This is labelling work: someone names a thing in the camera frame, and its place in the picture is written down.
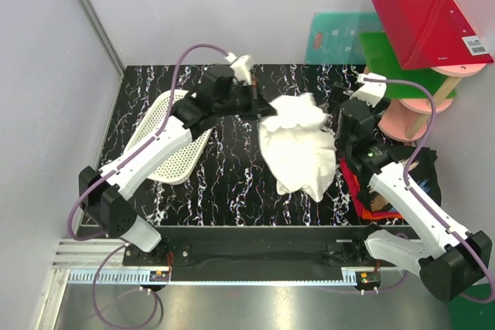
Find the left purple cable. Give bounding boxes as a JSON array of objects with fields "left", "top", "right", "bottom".
[{"left": 67, "top": 44, "right": 233, "bottom": 328}]

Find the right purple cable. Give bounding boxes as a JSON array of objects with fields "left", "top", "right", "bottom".
[{"left": 357, "top": 74, "right": 495, "bottom": 304}]

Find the green plastic sheet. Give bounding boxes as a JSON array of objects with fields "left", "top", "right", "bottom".
[{"left": 359, "top": 32, "right": 447, "bottom": 99}]

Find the aluminium rail frame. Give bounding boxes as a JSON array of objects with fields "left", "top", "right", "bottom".
[{"left": 52, "top": 239, "right": 403, "bottom": 288}]

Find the red plastic sheet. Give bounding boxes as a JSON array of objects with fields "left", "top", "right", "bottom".
[{"left": 371, "top": 0, "right": 493, "bottom": 70}]

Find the white daisy print t-shirt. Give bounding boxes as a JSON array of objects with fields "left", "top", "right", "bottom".
[{"left": 258, "top": 93, "right": 336, "bottom": 202}]

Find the pink wooden tiered shelf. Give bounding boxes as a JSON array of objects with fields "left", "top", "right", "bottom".
[{"left": 362, "top": 0, "right": 486, "bottom": 142}]

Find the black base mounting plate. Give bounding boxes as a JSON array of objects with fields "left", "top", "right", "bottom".
[{"left": 123, "top": 225, "right": 379, "bottom": 267}]

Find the teal cutting board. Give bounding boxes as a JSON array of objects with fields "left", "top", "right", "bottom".
[{"left": 305, "top": 12, "right": 383, "bottom": 65}]

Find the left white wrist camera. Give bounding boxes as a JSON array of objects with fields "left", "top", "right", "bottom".
[{"left": 225, "top": 53, "right": 254, "bottom": 85}]

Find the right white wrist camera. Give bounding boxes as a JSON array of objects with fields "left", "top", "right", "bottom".
[{"left": 350, "top": 73, "right": 387, "bottom": 107}]

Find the black marbled table mat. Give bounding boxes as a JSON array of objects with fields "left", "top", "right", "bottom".
[{"left": 99, "top": 64, "right": 364, "bottom": 226}]

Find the red folded t-shirt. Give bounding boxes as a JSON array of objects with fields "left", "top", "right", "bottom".
[{"left": 340, "top": 158, "right": 403, "bottom": 221}]

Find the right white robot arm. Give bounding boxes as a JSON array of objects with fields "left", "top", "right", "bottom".
[{"left": 336, "top": 74, "right": 494, "bottom": 302}]

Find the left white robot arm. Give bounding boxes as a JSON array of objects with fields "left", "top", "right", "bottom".
[{"left": 77, "top": 59, "right": 277, "bottom": 253}]

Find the white perforated plastic basket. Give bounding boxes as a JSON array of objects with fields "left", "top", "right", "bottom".
[{"left": 118, "top": 89, "right": 211, "bottom": 185}]

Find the black folded printed t-shirt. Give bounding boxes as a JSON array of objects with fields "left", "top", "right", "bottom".
[{"left": 359, "top": 148, "right": 442, "bottom": 220}]

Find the purple cable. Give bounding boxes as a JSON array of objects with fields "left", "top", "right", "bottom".
[
  {"left": 67, "top": 44, "right": 233, "bottom": 328},
  {"left": 357, "top": 74, "right": 495, "bottom": 304}
]

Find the dark green board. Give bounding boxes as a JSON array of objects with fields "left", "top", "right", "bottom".
[{"left": 448, "top": 296, "right": 495, "bottom": 330}]

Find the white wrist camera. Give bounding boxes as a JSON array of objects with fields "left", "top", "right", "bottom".
[
  {"left": 225, "top": 53, "right": 254, "bottom": 85},
  {"left": 350, "top": 73, "right": 387, "bottom": 107}
]

